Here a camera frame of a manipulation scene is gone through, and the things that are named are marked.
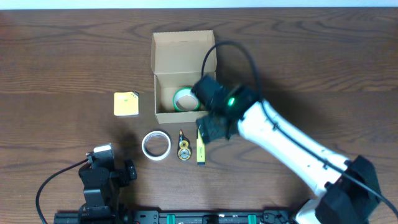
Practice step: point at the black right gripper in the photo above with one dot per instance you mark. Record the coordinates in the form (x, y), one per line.
(206, 128)

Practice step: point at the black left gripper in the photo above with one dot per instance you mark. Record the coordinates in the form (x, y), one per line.
(131, 168)

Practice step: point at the yellow highlighter marker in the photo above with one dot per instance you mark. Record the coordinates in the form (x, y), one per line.
(200, 149)

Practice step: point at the white clear tape roll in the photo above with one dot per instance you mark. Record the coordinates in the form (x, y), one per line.
(148, 137)

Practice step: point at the yellow correction tape dispenser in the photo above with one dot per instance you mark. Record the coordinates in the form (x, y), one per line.
(184, 150)

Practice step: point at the green tape roll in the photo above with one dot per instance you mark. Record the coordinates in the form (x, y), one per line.
(184, 100)

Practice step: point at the yellow sticky note pad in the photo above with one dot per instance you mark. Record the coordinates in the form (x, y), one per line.
(126, 103)

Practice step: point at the brown cardboard box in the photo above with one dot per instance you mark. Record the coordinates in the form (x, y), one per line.
(177, 61)

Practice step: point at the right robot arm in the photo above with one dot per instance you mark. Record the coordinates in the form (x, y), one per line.
(345, 191)

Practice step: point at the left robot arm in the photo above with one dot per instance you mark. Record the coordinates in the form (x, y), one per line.
(102, 183)

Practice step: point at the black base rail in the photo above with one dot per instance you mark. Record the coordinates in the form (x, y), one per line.
(155, 217)

